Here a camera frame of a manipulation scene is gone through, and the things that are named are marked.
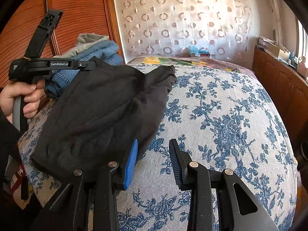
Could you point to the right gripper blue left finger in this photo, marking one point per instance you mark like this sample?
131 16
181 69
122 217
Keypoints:
88 198

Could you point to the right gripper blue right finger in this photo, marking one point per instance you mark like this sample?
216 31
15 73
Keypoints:
238 209

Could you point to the black shorts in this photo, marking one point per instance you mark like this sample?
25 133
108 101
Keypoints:
100 112

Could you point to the left hand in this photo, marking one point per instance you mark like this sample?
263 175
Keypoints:
32 95

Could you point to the folded blue jeans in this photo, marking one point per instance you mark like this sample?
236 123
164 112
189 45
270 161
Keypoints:
58 80

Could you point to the folded grey-green pants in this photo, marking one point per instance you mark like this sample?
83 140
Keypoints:
84 41

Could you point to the wooden louvred wardrobe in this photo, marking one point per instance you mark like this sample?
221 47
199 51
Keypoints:
79 16

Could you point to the blue floral bed sheet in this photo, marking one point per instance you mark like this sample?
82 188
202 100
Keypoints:
223 120

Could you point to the wooden side cabinet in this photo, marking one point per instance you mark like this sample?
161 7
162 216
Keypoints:
288 90

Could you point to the colourful floral blanket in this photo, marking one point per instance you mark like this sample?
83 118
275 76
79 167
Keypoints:
192 61

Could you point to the white circle-pattern curtain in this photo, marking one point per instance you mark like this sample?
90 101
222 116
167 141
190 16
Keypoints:
170 27

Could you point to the cardboard box on cabinet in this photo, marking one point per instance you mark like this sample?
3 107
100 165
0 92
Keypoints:
278 52

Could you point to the tied side curtain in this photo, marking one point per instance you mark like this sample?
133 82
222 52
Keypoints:
277 20

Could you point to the window with frame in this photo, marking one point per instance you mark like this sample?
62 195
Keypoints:
301 37

